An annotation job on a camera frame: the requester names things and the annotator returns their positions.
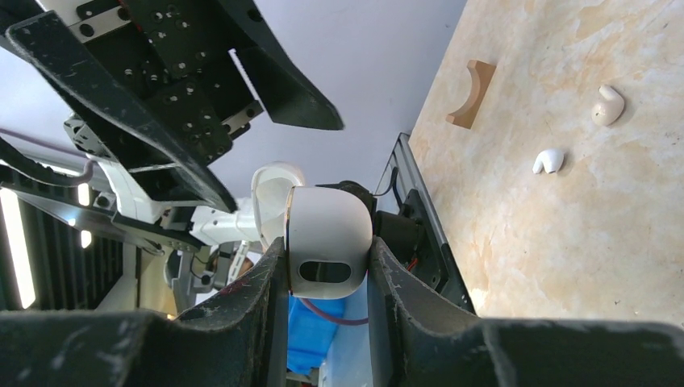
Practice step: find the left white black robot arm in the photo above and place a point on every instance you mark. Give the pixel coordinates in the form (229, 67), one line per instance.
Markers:
(152, 202)

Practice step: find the white wireless earbud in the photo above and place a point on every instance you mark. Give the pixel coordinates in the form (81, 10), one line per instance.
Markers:
(549, 161)

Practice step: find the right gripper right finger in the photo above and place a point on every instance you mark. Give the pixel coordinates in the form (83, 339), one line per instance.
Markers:
(419, 338)

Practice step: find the small beige earbud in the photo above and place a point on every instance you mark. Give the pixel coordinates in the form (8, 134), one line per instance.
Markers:
(608, 108)

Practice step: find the white earbud charging case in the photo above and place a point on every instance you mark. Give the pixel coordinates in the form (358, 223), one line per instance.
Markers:
(326, 230)

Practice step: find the wooden arch block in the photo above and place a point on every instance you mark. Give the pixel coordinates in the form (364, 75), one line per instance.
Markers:
(481, 74)

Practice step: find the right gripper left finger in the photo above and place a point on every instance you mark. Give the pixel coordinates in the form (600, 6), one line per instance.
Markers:
(238, 337)

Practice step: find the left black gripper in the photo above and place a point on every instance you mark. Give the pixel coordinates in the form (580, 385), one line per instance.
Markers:
(159, 71)

